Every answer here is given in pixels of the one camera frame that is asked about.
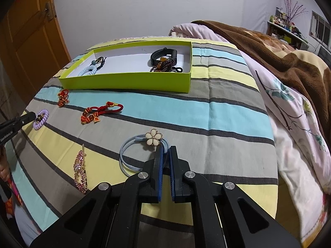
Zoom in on purple spiral hair tie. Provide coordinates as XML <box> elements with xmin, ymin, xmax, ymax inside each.
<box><xmin>32</xmin><ymin>108</ymin><xmax>50</xmax><ymax>131</ymax></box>

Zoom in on blue hair tie cream flower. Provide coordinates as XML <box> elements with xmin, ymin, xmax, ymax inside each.
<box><xmin>119</xmin><ymin>128</ymin><xmax>170</xmax><ymax>177</ymax></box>

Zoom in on small red knot ornament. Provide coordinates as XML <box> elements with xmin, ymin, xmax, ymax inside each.
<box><xmin>57</xmin><ymin>89</ymin><xmax>70</xmax><ymax>107</ymax></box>

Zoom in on pink rhinestone hair clip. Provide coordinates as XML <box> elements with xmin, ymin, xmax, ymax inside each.
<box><xmin>73</xmin><ymin>144</ymin><xmax>88</xmax><ymax>194</ymax></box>

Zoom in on red orange braided bracelet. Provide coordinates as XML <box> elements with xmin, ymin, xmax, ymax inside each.
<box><xmin>80</xmin><ymin>101</ymin><xmax>125</xmax><ymax>125</ymax></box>

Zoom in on light blue spiral hair tie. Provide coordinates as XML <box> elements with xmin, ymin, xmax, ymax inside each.
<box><xmin>77</xmin><ymin>64</ymin><xmax>98</xmax><ymax>77</ymax></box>

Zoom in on dark wooden bead bracelet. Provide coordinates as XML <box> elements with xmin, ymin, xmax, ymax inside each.
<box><xmin>149</xmin><ymin>56</ymin><xmax>184</xmax><ymax>73</ymax></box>

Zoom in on small gold black charm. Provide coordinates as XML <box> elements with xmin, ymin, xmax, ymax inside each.
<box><xmin>35</xmin><ymin>114</ymin><xmax>43</xmax><ymax>123</ymax></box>

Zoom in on person's left hand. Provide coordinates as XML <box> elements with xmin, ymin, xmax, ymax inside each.
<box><xmin>0</xmin><ymin>146</ymin><xmax>11</xmax><ymax>182</ymax></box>

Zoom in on striped pastel blanket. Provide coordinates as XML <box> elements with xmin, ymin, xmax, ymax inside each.
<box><xmin>6</xmin><ymin>38</ymin><xmax>278</xmax><ymax>230</ymax></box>

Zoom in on orange wooden door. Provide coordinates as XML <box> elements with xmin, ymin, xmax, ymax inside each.
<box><xmin>1</xmin><ymin>0</ymin><xmax>71</xmax><ymax>104</ymax></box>

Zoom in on lime green shallow box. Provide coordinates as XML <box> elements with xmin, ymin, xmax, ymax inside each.
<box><xmin>59</xmin><ymin>38</ymin><xmax>193</xmax><ymax>93</ymax></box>

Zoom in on brass door lock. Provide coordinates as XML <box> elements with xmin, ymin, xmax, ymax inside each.
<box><xmin>44</xmin><ymin>2</ymin><xmax>57</xmax><ymax>21</ymax></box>

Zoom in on black fitness band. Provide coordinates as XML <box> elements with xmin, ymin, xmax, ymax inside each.
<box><xmin>150</xmin><ymin>48</ymin><xmax>178</xmax><ymax>66</ymax></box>

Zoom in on pink floral quilt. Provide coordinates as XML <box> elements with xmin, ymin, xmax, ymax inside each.
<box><xmin>169</xmin><ymin>23</ymin><xmax>330</xmax><ymax>247</ymax></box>

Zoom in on brown fleece blanket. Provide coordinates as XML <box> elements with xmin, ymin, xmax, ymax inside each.
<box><xmin>193</xmin><ymin>20</ymin><xmax>330</xmax><ymax>146</ymax></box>

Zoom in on purple blossom branches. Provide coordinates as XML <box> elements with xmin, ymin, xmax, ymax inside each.
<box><xmin>283</xmin><ymin>0</ymin><xmax>308</xmax><ymax>22</ymax></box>

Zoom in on window with bars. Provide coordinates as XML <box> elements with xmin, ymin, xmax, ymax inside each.
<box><xmin>309</xmin><ymin>11</ymin><xmax>330</xmax><ymax>50</ymax></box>

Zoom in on black cord bracelet teal bead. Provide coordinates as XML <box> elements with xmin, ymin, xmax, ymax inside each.
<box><xmin>91</xmin><ymin>57</ymin><xmax>106</xmax><ymax>70</ymax></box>

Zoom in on cluttered wall shelf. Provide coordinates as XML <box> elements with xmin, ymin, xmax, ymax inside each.
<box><xmin>266</xmin><ymin>7</ymin><xmax>309</xmax><ymax>50</ymax></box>

